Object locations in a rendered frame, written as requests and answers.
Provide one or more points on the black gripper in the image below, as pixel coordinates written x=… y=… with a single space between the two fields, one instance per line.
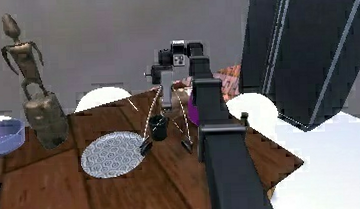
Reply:
x=166 y=76

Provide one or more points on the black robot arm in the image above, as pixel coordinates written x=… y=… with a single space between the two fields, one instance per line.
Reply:
x=223 y=157

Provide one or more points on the black mug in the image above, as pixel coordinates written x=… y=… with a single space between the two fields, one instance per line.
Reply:
x=159 y=127

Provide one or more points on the purple round object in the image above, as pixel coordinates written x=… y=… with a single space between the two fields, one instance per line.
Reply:
x=193 y=113

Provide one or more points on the grey patterned round plate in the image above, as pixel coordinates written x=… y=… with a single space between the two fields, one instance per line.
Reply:
x=111 y=155

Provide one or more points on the white round chair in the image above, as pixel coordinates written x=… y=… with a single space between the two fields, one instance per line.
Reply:
x=258 y=111
x=97 y=97

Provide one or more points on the orange patterned cloth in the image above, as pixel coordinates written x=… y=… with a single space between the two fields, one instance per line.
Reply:
x=232 y=80

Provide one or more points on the brown wooden table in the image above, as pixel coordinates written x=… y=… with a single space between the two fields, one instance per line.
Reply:
x=141 y=190

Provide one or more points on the bronze figure statue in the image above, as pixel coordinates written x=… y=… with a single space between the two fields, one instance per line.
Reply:
x=45 y=120

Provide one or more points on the blue bowl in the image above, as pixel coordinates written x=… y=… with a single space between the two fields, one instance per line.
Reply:
x=5 y=138

